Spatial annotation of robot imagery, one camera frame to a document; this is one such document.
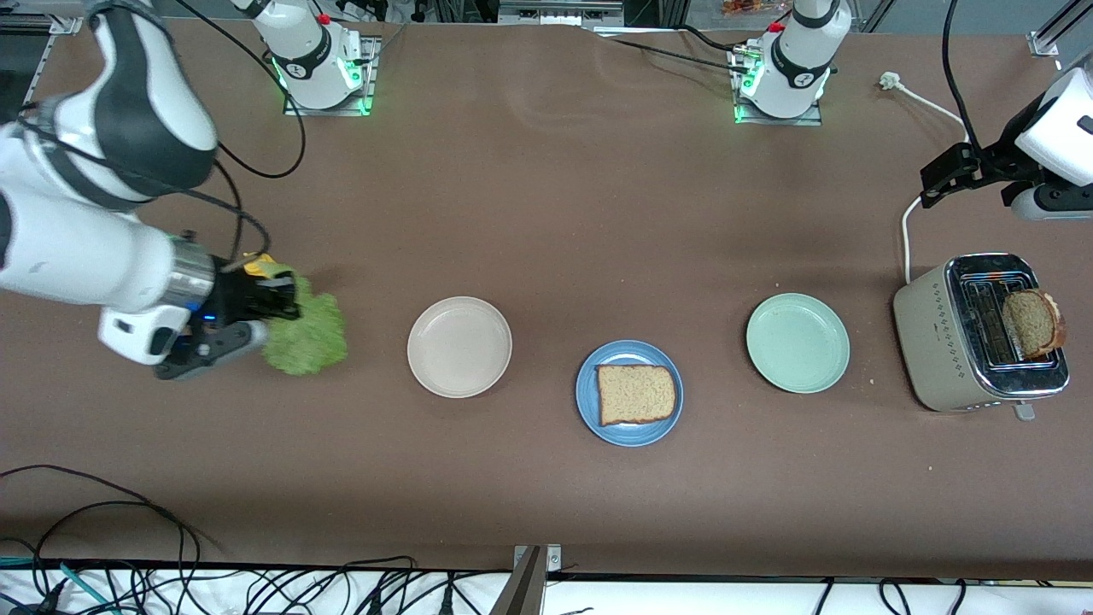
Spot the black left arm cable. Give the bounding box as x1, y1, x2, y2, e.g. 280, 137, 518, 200
942, 0, 983, 146

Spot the black looped cable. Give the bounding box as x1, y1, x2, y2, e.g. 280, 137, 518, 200
0, 466, 202, 590

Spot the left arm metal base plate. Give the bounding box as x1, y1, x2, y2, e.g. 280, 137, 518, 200
730, 47, 825, 127

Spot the beige chrome toaster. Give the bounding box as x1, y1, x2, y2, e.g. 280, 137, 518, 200
892, 253, 1071, 421

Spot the white toaster power cord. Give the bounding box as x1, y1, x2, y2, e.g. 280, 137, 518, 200
880, 73, 972, 284

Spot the brown table cover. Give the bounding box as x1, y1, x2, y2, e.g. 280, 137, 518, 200
0, 15, 1093, 582

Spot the blue round plate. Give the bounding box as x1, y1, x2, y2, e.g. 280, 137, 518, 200
575, 339, 685, 448

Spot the small metal bracket plate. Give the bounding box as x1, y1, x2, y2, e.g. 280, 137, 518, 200
512, 544, 563, 571

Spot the beige round plate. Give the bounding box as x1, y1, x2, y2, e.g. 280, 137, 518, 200
406, 296, 513, 399

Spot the aluminium frame profile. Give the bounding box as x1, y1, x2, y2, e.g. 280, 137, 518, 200
1029, 0, 1093, 59
0, 12, 84, 99

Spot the green lettuce leaf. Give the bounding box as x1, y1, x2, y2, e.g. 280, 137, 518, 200
260, 272, 349, 377

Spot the teal cable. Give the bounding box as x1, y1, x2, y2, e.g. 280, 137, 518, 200
0, 555, 120, 615

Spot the thin black table cable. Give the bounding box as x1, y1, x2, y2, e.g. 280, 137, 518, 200
598, 24, 757, 71

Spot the brown bread slice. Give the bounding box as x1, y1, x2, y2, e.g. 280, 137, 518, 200
1001, 289, 1067, 360
595, 364, 679, 427

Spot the aluminium post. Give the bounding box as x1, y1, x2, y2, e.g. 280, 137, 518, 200
488, 547, 547, 615

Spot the green round plate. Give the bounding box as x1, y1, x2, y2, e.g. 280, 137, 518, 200
745, 292, 851, 395

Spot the yellow mustard squeeze bottle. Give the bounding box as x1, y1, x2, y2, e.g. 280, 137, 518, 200
243, 253, 295, 281

